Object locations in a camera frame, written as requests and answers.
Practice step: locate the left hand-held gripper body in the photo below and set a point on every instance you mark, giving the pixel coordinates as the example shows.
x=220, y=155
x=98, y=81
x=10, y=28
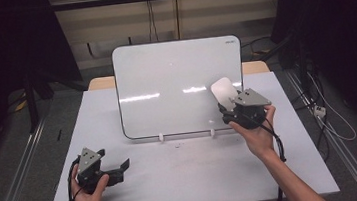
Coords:
x=88, y=165

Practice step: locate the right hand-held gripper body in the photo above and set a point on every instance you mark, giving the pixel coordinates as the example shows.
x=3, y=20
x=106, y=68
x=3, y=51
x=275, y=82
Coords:
x=250, y=101

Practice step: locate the white whiteboard eraser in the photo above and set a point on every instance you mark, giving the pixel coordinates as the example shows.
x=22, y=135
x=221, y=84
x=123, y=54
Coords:
x=223, y=90

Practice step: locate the white whiteboard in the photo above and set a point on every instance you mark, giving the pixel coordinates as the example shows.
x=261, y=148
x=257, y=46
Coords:
x=164, y=82

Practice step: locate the person's right hand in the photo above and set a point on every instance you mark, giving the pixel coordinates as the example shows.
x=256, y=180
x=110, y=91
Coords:
x=259, y=140

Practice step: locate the white whiteboard support clip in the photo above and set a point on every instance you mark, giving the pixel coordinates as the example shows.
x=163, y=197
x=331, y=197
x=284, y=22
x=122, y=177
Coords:
x=161, y=137
x=213, y=132

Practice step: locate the small black floor object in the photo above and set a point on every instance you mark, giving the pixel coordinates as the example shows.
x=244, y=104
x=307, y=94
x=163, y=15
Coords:
x=59, y=134

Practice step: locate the white power strip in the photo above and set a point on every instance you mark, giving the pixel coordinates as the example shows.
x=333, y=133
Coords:
x=319, y=111

